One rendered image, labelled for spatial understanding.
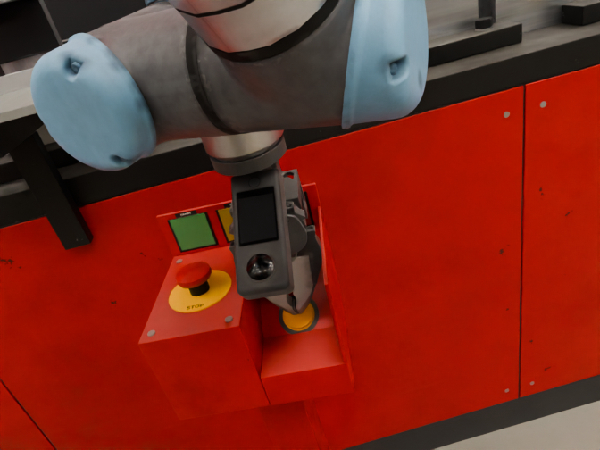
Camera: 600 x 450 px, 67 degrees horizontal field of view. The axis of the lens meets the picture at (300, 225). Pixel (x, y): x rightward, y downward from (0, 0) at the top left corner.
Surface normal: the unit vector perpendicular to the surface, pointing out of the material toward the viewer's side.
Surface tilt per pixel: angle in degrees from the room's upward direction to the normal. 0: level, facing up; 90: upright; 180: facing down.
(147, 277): 90
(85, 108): 95
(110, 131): 94
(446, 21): 90
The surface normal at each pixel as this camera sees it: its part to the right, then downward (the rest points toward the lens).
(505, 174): 0.15, 0.47
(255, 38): -0.09, 0.95
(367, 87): -0.25, 0.75
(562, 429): -0.22, -0.84
